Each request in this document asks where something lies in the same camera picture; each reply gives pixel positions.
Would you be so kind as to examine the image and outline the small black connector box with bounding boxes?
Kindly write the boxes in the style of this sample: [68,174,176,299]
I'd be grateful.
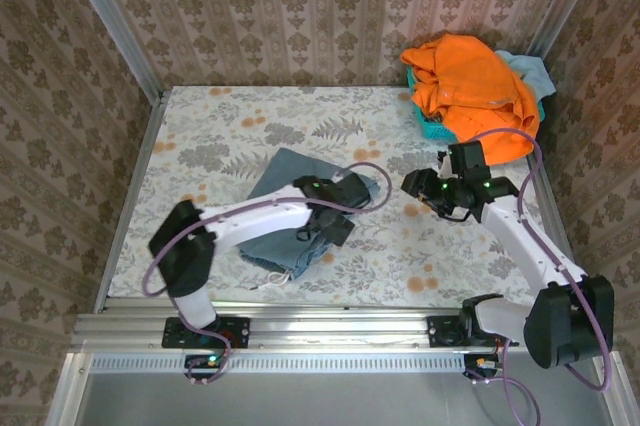
[184,353,226,380]

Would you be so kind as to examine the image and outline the orange trousers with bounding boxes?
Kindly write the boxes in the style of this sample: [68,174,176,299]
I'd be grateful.
[401,33,544,167]

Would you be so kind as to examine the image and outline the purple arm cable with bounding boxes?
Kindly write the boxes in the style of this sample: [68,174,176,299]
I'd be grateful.
[142,163,392,387]
[447,128,614,422]

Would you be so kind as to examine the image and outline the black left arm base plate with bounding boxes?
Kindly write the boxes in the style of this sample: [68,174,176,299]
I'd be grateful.
[162,316,251,350]

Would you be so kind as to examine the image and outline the light blue trousers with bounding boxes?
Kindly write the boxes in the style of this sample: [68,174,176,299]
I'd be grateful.
[494,49,557,115]

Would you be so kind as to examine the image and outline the blue denim trousers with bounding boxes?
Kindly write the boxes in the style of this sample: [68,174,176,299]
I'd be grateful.
[238,147,381,293]

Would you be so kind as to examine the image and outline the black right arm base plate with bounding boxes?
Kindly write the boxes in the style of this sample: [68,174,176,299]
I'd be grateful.
[427,314,520,348]

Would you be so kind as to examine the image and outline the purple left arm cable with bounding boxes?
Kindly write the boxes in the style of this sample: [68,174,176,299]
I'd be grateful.
[142,163,392,387]

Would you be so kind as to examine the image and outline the aluminium mounting rail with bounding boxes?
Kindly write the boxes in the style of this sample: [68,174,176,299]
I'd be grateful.
[69,308,621,352]

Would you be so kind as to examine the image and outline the teal plastic basket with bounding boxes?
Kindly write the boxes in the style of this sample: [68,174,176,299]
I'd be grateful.
[404,68,546,143]

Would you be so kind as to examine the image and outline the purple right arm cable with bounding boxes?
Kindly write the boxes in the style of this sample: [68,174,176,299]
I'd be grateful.
[447,128,614,422]

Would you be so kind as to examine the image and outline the aluminium table side rail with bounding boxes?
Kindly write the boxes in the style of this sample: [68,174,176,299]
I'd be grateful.
[94,90,169,312]
[524,153,591,297]

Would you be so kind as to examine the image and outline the slotted grey cable duct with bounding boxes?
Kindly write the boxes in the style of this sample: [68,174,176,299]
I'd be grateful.
[89,353,469,375]

